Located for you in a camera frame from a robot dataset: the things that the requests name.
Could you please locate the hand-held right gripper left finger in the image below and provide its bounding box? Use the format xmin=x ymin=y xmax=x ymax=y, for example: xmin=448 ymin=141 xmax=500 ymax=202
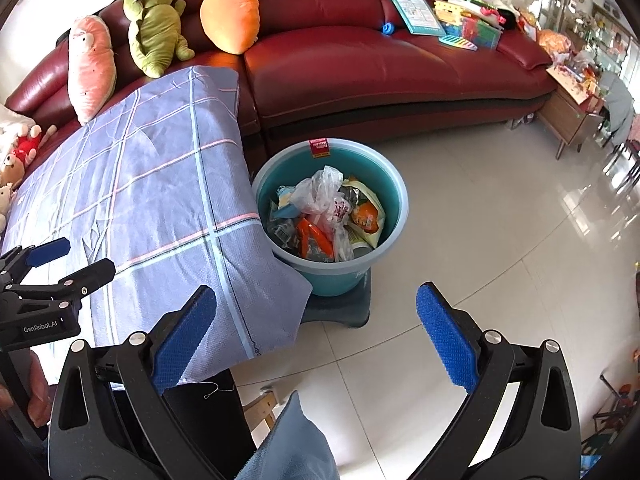
xmin=47 ymin=285 xmax=221 ymax=480

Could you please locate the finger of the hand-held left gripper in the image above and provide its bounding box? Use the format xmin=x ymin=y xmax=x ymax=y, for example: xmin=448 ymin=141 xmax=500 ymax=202
xmin=10 ymin=258 xmax=117 ymax=306
xmin=0 ymin=238 xmax=71 ymax=286

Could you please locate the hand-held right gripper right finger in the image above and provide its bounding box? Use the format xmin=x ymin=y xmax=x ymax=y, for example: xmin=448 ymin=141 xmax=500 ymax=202
xmin=416 ymin=281 xmax=583 ymax=480

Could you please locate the teal plastic bucket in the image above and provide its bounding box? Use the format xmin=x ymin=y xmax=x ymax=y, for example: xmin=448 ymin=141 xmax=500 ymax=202
xmin=251 ymin=138 xmax=408 ymax=297

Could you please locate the yellow snack packet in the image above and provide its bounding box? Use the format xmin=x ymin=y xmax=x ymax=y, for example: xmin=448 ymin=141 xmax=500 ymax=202
xmin=345 ymin=177 xmax=386 ymax=248

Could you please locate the red snack wrapper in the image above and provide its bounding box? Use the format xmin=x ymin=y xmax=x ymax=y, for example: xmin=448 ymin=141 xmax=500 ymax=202
xmin=297 ymin=217 xmax=333 ymax=258

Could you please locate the white plastic bag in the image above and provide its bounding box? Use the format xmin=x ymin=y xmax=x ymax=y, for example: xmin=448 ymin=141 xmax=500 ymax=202
xmin=290 ymin=165 xmax=356 ymax=261

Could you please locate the person's left hand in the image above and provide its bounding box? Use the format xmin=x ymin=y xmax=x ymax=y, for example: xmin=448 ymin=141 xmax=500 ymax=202
xmin=0 ymin=349 xmax=51 ymax=431

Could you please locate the brown teddy bear plush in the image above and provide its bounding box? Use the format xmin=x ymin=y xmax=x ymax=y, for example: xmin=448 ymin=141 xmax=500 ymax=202
xmin=0 ymin=152 xmax=26 ymax=188

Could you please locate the wooden stool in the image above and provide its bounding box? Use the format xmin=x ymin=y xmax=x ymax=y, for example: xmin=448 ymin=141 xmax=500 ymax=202
xmin=242 ymin=387 xmax=278 ymax=431

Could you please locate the red-dressed plush doll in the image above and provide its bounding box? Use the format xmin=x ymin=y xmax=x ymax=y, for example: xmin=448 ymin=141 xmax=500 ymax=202
xmin=12 ymin=125 xmax=58 ymax=166

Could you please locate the blue plaid tablecloth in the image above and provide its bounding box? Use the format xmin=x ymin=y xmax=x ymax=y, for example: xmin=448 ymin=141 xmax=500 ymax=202
xmin=0 ymin=65 xmax=313 ymax=391

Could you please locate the person's blue jeans leg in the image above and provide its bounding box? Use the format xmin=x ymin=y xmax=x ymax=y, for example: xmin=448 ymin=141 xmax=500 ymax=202
xmin=235 ymin=391 xmax=341 ymax=480

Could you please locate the pink plush pillow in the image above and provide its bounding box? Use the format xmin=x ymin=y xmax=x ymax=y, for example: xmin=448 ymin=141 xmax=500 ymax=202
xmin=67 ymin=15 xmax=118 ymax=125

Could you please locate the green dinosaur plush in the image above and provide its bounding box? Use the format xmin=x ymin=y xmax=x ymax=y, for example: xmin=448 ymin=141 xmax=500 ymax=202
xmin=122 ymin=0 xmax=196 ymax=78

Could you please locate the wooden side cabinet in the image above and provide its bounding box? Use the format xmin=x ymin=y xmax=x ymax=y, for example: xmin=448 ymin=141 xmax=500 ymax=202
xmin=536 ymin=65 xmax=606 ymax=161

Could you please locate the red leather sofa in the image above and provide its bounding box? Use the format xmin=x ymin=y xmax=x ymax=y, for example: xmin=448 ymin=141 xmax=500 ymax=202
xmin=5 ymin=0 xmax=558 ymax=151

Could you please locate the grey cloth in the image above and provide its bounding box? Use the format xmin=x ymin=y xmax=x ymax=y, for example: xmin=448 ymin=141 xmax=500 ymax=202
xmin=597 ymin=71 xmax=635 ymax=147

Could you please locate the orange carrot plush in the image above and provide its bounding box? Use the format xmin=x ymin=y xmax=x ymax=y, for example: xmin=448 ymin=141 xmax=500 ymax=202
xmin=200 ymin=0 xmax=261 ymax=55

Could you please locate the orange mesh bag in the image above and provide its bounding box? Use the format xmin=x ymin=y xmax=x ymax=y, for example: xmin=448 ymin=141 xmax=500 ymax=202
xmin=536 ymin=29 xmax=571 ymax=56

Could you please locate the colourful toy block set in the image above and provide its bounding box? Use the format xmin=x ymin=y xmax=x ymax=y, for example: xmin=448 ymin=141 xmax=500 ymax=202
xmin=432 ymin=0 xmax=521 ymax=53

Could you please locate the teal picture book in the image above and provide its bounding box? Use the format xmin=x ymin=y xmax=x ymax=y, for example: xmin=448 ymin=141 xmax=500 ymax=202
xmin=390 ymin=0 xmax=443 ymax=37

